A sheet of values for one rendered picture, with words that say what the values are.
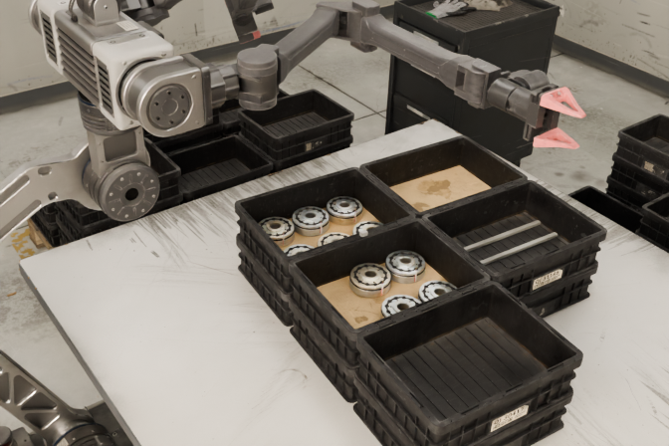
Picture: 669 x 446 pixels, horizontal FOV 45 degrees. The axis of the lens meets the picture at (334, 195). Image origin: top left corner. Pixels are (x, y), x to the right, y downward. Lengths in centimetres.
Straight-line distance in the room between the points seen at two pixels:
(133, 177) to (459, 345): 83
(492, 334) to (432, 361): 18
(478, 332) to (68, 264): 116
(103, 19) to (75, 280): 90
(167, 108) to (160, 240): 98
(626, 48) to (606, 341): 350
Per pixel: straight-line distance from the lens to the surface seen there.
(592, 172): 441
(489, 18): 375
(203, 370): 204
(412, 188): 246
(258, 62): 158
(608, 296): 240
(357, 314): 199
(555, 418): 193
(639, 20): 545
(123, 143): 186
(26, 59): 486
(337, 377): 196
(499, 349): 195
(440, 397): 182
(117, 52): 158
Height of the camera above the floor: 213
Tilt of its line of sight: 33 degrees down
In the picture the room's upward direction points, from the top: 2 degrees clockwise
